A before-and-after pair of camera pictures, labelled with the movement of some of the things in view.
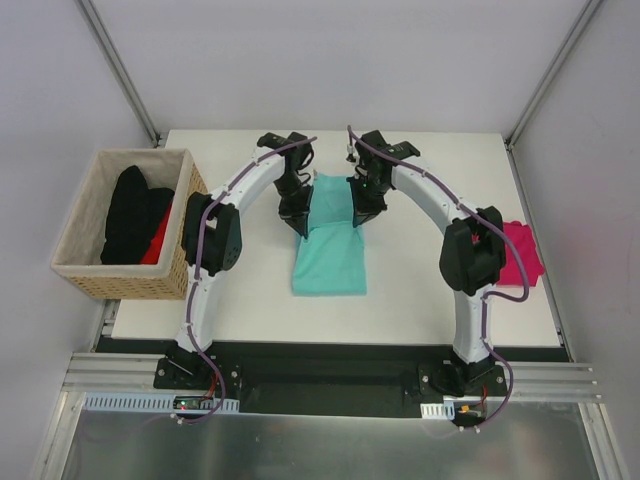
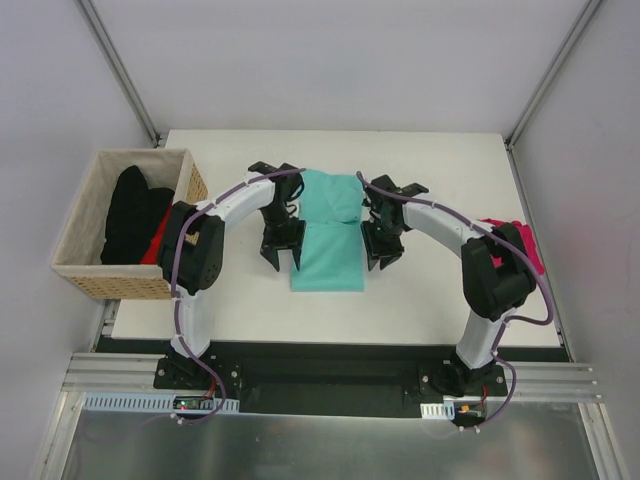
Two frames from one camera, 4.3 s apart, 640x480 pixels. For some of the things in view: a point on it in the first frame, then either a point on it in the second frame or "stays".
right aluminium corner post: [576, 29] stays
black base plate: [333, 380] stays
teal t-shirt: [330, 259] stays
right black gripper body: [366, 210] to [378, 238]
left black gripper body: [295, 213] to [283, 235]
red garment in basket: [152, 255] stays
